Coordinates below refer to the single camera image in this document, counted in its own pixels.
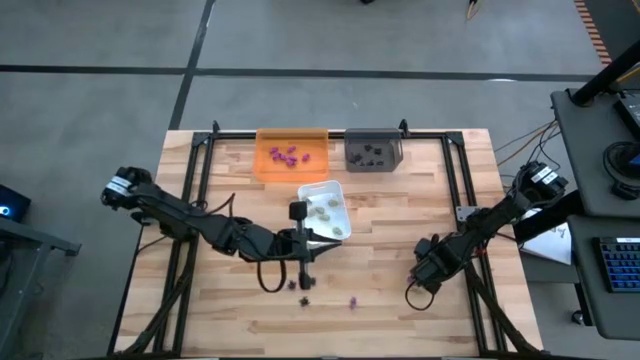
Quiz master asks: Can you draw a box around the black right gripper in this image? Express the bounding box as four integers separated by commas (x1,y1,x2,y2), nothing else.
410,234,471,296

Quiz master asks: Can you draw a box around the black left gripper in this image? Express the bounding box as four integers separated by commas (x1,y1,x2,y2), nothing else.
249,201,343,291

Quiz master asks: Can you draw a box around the white plastic bin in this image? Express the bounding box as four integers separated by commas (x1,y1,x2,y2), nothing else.
296,179,353,249

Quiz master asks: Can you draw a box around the orange translucent plastic bin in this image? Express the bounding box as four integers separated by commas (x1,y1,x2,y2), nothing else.
253,127,331,184

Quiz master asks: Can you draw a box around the black support bar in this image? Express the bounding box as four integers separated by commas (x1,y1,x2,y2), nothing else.
513,192,586,246

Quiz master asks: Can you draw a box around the white paper sheet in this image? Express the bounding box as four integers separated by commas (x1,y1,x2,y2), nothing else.
519,202,574,267

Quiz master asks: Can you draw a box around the grey translucent plastic bin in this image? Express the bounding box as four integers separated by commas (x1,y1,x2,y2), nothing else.
343,127,405,174

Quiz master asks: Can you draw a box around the dark grey desk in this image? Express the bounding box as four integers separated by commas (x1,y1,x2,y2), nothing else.
569,215,640,342
550,87,640,220

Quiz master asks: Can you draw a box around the black backlit keyboard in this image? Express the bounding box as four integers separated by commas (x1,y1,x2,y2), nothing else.
594,237,640,295

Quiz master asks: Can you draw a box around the black round monitor base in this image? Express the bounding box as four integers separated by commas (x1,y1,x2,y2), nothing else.
602,141,640,201

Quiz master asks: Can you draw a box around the black laptop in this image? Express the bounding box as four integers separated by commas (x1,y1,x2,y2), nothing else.
617,91,640,142

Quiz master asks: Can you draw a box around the grey metal cart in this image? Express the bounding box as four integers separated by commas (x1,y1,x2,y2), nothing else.
0,217,83,360

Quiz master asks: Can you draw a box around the orange striped edge strip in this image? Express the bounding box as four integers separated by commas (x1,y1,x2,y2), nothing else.
573,0,614,68

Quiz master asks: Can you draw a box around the black box with blue light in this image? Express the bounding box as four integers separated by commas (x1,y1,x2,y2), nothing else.
0,183,32,224

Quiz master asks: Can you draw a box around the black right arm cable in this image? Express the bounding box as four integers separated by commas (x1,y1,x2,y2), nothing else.
404,282,435,312

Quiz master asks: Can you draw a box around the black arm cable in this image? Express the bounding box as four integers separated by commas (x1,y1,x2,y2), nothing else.
404,282,435,312
199,193,289,294

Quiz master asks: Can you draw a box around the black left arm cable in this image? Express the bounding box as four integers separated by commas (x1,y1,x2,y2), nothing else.
199,193,289,294

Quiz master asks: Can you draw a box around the tan floor cable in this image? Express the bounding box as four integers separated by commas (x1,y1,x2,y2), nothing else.
497,121,559,169

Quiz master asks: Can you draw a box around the black floor cable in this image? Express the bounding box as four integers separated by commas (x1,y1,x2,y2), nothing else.
499,122,564,179

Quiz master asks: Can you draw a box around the black slanted post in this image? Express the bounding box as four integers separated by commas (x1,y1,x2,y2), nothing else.
571,38,640,108

